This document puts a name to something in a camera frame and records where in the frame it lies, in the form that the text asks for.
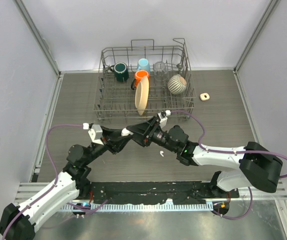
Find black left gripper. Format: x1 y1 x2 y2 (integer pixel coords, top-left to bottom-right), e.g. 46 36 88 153
84 125 133 165

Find dark green mug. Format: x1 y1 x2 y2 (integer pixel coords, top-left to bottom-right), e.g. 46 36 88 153
109 62 129 83

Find light blue mug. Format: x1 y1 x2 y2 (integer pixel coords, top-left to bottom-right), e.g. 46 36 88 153
136 58 151 74

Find white earbud charging case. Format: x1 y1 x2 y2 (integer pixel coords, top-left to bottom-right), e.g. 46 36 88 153
121 128 134 137

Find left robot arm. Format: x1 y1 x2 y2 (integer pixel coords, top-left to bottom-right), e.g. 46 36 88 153
0 123 133 240

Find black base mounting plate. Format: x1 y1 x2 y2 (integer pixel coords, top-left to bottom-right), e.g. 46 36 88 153
79 181 240 205

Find orange mug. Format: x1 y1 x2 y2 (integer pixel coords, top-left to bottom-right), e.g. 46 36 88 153
130 70 150 90

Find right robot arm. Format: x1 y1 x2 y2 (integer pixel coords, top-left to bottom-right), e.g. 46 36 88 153
121 117 283 198

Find beige earbud charging case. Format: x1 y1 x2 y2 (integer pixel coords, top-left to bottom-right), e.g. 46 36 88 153
199 92 210 102

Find white slotted cable duct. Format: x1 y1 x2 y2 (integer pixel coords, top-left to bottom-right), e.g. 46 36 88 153
60 201 214 212

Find clear glass cup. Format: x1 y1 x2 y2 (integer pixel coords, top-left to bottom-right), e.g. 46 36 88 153
153 61 168 82

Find beige plate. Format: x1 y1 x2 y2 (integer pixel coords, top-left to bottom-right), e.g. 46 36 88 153
135 76 150 116

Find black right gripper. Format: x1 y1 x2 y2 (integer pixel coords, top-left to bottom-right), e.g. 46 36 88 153
126 116 178 154

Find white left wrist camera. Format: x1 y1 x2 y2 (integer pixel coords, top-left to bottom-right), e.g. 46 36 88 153
82 123 104 145

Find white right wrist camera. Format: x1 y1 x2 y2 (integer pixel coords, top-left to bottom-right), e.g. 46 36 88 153
157 110 171 128

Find grey wire dish rack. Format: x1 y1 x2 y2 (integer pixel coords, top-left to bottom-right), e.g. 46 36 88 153
93 38 196 123

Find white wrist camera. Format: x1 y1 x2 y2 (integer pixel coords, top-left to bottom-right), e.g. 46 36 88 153
82 123 104 145
157 110 171 128

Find striped ceramic bowl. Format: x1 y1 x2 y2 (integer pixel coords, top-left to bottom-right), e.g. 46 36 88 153
167 74 187 95

